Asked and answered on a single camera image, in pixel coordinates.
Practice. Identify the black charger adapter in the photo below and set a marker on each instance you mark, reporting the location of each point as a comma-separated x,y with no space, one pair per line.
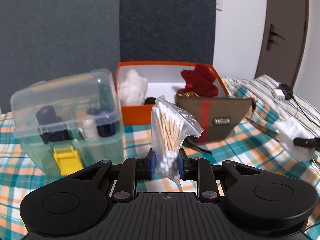
287,91

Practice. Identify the black soft sponge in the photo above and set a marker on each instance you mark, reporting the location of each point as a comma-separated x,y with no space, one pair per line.
150,101

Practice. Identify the clear green storage box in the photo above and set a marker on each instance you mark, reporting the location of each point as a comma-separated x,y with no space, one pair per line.
69,123

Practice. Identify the orange cardboard box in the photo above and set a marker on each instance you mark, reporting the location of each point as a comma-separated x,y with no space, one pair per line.
164,78

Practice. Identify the bag of cotton swabs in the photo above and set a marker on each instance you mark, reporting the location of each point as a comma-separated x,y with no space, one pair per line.
170,126

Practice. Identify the dark red knitted item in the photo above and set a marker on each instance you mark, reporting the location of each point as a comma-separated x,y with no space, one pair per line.
199,81

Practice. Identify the white charger adapter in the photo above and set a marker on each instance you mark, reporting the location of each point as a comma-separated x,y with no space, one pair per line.
278,94

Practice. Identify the white plush toy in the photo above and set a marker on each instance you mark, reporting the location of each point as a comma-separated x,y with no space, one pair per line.
133,89

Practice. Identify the white wall switch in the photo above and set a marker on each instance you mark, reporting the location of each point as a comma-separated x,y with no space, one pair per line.
219,5

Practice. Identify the striped beige pillow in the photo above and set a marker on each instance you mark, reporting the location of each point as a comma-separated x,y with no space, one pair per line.
285,102

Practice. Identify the brown door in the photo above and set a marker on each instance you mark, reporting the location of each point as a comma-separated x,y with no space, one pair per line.
282,62

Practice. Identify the black door handle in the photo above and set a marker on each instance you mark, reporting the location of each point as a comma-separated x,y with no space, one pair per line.
271,41

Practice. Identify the white knitted cloth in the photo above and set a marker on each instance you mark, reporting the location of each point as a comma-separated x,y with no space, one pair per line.
290,129

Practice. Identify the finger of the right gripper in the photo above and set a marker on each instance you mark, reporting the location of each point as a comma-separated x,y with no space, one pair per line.
308,143

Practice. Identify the olive red-striped pouch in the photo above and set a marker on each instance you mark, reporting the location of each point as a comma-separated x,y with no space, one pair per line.
217,116

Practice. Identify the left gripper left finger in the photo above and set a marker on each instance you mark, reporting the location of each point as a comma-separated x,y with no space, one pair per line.
150,162

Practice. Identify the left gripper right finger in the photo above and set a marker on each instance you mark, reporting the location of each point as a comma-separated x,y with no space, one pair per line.
184,166

